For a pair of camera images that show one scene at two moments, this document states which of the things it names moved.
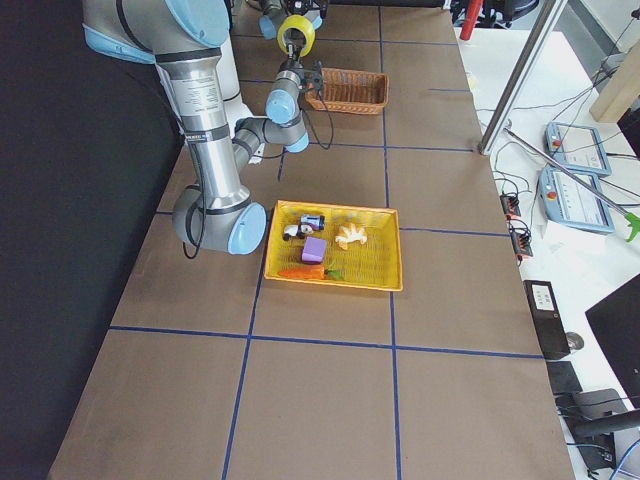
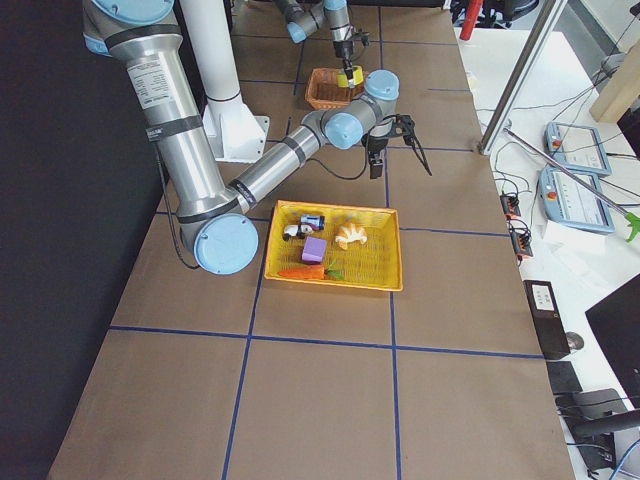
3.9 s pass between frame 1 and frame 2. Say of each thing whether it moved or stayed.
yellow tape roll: moved
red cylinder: stayed
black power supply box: stayed
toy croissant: stayed
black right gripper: moved
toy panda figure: stayed
